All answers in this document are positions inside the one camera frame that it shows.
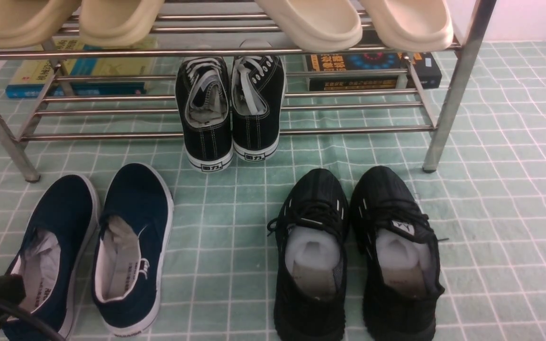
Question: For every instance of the navy slip-on shoe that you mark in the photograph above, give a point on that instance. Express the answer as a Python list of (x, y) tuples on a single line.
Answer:
[(134, 230), (48, 260)]

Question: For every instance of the black knit sneaker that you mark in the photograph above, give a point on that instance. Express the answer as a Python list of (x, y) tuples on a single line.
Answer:
[(311, 283), (402, 258)]

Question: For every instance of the metal shoe rack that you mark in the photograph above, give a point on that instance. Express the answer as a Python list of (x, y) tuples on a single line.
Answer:
[(58, 90)]

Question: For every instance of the yellow blue book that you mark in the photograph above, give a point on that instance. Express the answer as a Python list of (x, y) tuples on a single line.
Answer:
[(30, 77)]

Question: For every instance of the tan slipper far left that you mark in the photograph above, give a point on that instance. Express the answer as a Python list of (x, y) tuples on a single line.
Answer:
[(26, 23)]

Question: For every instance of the tan slipper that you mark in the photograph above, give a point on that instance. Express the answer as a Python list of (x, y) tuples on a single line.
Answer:
[(26, 23), (111, 23)]

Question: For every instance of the left black canvas sneaker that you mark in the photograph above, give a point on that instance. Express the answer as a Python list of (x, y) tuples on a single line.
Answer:
[(202, 98)]

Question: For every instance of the black canvas sneaker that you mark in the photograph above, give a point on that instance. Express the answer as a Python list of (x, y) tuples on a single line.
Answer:
[(257, 91), (202, 98)]

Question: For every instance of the right black canvas sneaker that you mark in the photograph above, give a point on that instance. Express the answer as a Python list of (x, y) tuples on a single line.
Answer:
[(257, 91)]

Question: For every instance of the cream slipper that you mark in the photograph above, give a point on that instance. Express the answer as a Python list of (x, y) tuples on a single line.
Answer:
[(316, 26), (415, 26)]

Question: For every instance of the black book orange text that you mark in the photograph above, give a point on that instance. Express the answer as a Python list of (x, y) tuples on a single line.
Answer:
[(367, 71)]

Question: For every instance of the cream slipper far right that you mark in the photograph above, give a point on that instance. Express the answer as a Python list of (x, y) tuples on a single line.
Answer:
[(415, 26)]

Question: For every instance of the green grid floor mat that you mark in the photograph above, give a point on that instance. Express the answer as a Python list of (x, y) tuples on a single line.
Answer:
[(486, 201)]

